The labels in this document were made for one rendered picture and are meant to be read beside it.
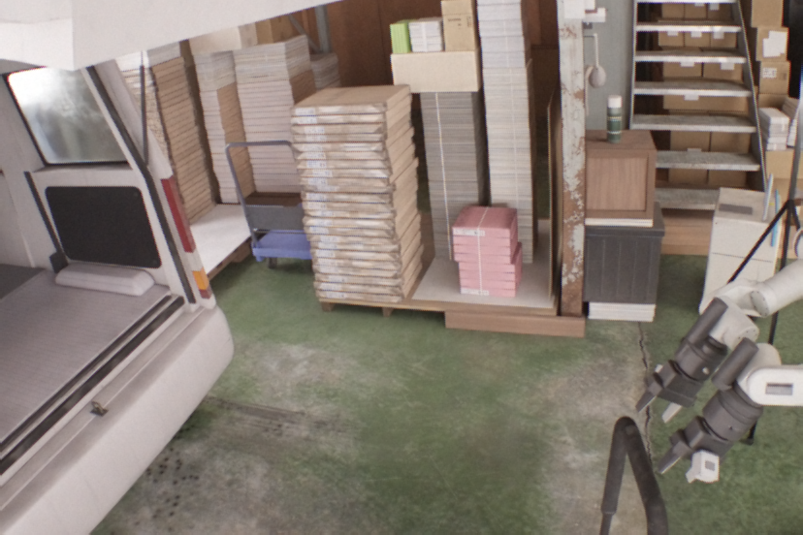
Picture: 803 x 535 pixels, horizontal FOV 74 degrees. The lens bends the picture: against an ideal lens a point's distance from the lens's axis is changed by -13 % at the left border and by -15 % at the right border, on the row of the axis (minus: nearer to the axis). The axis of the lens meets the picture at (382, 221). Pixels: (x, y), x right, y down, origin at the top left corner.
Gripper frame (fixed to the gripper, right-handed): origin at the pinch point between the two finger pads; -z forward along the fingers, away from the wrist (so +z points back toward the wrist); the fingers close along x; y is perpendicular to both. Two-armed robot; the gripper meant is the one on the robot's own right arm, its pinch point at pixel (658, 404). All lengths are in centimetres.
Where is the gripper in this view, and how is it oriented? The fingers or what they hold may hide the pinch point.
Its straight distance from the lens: 133.4
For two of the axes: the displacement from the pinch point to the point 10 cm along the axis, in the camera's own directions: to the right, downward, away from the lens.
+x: -9.1, -3.9, -0.9
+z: 3.9, -8.2, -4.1
